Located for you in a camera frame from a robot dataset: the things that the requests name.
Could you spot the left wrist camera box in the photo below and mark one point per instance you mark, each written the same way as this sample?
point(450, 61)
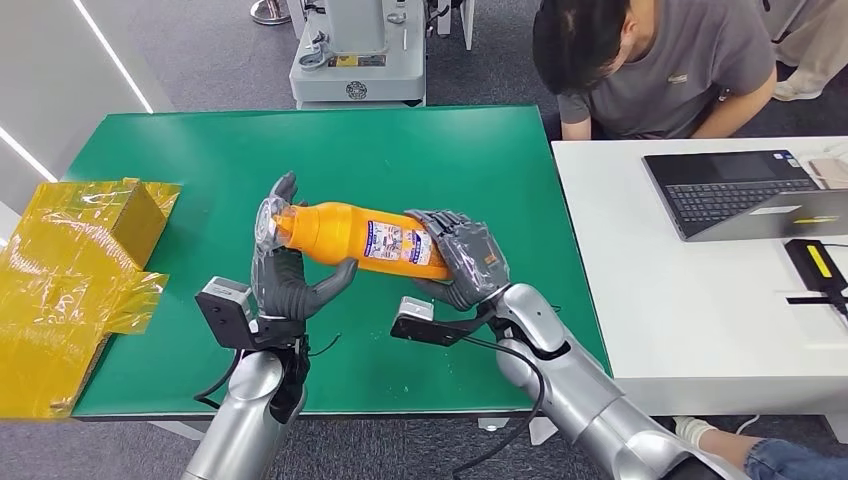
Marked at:
point(222, 311)

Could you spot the white machine base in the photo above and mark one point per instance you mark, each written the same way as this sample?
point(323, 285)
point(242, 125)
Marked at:
point(358, 73)

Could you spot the white table leg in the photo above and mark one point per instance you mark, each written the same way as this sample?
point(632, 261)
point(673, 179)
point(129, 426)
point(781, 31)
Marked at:
point(838, 427)

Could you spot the black device with yellow label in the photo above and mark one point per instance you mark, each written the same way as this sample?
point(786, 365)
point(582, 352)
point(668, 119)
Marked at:
point(811, 265)

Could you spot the yellow film wrapped cardboard box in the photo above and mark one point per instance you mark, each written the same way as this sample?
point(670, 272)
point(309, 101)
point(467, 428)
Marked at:
point(60, 298)

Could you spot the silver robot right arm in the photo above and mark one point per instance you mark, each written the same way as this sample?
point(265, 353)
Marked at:
point(583, 397)

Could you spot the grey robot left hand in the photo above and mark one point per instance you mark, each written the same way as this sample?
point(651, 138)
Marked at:
point(281, 285)

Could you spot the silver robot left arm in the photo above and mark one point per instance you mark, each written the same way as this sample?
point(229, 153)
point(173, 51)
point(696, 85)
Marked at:
point(245, 424)

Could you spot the black and grey laptop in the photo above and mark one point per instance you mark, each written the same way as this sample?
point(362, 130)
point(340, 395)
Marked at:
point(729, 192)

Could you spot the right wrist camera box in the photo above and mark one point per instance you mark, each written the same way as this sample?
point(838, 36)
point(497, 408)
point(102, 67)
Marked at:
point(417, 328)

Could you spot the chrome round stand base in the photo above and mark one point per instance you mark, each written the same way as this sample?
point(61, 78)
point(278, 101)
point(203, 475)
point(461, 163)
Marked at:
point(268, 14)

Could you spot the white furniture leg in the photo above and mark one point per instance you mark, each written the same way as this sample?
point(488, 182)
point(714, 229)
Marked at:
point(444, 16)
point(467, 26)

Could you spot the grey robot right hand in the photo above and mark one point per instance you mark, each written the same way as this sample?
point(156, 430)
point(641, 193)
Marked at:
point(474, 258)

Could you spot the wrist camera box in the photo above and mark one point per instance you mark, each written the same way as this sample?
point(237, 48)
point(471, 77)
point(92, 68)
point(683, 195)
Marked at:
point(417, 328)
point(222, 311)

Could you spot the white table foot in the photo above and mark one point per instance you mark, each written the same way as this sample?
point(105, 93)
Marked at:
point(491, 424)
point(179, 429)
point(538, 432)

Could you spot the orange plastic bottle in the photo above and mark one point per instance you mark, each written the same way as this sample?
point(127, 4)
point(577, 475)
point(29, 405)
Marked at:
point(338, 235)

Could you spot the person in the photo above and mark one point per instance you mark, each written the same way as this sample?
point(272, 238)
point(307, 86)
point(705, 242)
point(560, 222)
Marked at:
point(696, 53)
point(782, 460)
point(818, 46)

